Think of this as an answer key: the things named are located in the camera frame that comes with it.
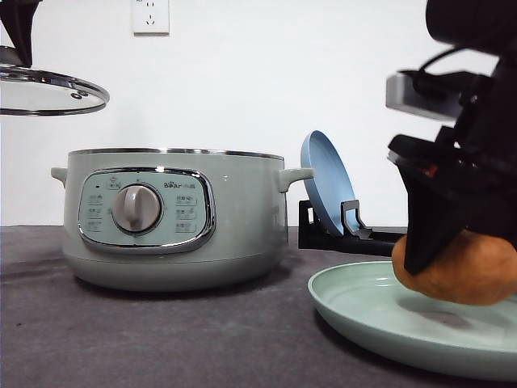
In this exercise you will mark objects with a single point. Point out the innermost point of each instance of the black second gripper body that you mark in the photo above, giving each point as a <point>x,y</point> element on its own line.
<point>480,152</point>

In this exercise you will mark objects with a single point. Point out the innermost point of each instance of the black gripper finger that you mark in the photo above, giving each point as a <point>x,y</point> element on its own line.
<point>437,211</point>
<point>16,17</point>

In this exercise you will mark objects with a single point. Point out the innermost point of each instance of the glass steamer lid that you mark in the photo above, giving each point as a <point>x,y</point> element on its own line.
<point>33,91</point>

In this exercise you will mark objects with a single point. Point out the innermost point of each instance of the brown potato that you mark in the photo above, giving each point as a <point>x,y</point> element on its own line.
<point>475,269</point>

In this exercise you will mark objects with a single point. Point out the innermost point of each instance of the green plate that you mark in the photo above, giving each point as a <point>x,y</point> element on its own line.
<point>368,302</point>

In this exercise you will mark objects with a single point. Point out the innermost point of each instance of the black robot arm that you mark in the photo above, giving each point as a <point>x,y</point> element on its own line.
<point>468,24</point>

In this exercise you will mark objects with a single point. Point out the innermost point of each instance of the black plate rack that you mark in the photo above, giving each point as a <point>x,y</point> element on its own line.
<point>354,236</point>

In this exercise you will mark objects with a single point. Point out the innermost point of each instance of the blue plate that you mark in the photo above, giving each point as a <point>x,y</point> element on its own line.
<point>331,185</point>

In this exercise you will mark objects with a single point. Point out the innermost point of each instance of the green electric steamer pot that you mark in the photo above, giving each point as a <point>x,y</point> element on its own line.
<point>175,220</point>

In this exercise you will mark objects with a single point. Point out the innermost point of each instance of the dark grey table mat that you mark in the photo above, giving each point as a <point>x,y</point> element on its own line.
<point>59,330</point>

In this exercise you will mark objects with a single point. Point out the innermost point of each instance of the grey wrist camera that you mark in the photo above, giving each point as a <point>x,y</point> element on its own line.
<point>434,96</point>

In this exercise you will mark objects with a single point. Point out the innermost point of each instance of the black camera cable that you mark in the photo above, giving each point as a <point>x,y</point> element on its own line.
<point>427,64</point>

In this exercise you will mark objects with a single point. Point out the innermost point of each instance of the white wall socket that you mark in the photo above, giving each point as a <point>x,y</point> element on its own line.
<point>150,18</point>

